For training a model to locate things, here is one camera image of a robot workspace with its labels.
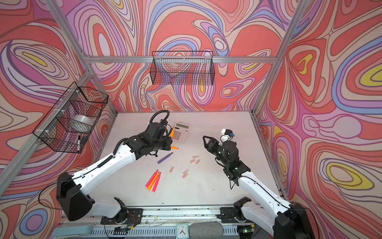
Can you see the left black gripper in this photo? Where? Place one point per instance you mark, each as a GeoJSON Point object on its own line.
{"type": "Point", "coordinates": [166, 142]}

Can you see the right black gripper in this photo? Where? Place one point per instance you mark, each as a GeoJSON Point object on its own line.
{"type": "Point", "coordinates": [216, 148]}

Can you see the purple pen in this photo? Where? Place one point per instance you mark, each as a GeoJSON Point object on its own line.
{"type": "Point", "coordinates": [164, 158]}

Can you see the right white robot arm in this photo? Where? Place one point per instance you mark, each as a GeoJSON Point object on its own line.
{"type": "Point", "coordinates": [278, 217]}

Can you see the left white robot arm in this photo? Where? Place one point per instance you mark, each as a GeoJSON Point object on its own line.
{"type": "Point", "coordinates": [74, 191]}

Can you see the pink pen left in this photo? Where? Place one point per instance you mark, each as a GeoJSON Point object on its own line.
{"type": "Point", "coordinates": [151, 179]}

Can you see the pink pen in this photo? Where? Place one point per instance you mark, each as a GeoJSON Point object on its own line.
{"type": "Point", "coordinates": [156, 182]}
{"type": "Point", "coordinates": [151, 179]}

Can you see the pink pen right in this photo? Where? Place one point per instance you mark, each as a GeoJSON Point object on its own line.
{"type": "Point", "coordinates": [156, 182]}

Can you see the orange pen in bundle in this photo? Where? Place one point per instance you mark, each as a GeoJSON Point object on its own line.
{"type": "Point", "coordinates": [150, 187]}

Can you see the pink calculator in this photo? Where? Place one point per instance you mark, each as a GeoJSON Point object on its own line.
{"type": "Point", "coordinates": [181, 132]}

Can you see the silver tape roll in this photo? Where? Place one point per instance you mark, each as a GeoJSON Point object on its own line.
{"type": "Point", "coordinates": [81, 123]}

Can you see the black marker in basket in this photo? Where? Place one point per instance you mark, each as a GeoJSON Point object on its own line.
{"type": "Point", "coordinates": [79, 144]}

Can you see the small white clock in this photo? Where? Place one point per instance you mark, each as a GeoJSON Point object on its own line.
{"type": "Point", "coordinates": [182, 231]}

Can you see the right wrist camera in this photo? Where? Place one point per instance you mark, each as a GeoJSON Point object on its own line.
{"type": "Point", "coordinates": [226, 135]}

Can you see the black wire basket back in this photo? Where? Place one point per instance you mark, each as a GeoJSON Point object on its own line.
{"type": "Point", "coordinates": [182, 68]}

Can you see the black wire basket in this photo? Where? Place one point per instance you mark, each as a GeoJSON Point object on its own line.
{"type": "Point", "coordinates": [76, 100]}
{"type": "Point", "coordinates": [182, 68]}

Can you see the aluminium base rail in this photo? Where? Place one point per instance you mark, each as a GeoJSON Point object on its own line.
{"type": "Point", "coordinates": [154, 223]}

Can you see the black wire basket left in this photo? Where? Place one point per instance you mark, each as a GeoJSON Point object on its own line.
{"type": "Point", "coordinates": [76, 100]}

